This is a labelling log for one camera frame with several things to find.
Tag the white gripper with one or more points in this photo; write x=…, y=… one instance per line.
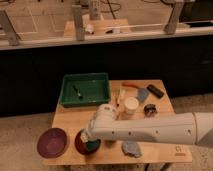
x=84, y=136

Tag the white cup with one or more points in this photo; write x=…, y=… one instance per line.
x=131, y=104

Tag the blue-grey cloth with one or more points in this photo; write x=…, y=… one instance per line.
x=131, y=149

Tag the red marker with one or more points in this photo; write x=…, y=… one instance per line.
x=130, y=85

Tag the blue sponge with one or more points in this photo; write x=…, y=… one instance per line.
x=143, y=93

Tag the grey support post right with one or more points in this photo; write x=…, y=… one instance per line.
x=171, y=26

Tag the small tool in tray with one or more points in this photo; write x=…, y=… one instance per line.
x=77, y=92

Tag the wooden table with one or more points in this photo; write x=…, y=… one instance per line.
x=73, y=119

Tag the grey support post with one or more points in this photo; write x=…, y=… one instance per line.
x=78, y=22
x=171, y=26

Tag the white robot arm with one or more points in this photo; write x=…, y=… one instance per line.
x=186, y=128

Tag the wooden spatula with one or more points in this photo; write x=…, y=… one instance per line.
x=121, y=96

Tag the green plastic tray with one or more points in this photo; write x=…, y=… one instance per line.
x=94, y=87

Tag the wooden board on shelf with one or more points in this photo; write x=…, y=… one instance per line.
x=100, y=26

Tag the grey support post middle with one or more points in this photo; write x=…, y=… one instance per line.
x=78, y=22

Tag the dark red plate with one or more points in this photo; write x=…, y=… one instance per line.
x=52, y=143

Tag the green sponge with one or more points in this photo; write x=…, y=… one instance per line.
x=93, y=145

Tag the red bowl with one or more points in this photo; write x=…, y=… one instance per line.
x=81, y=147

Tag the black rectangular block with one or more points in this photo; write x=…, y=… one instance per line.
x=154, y=90

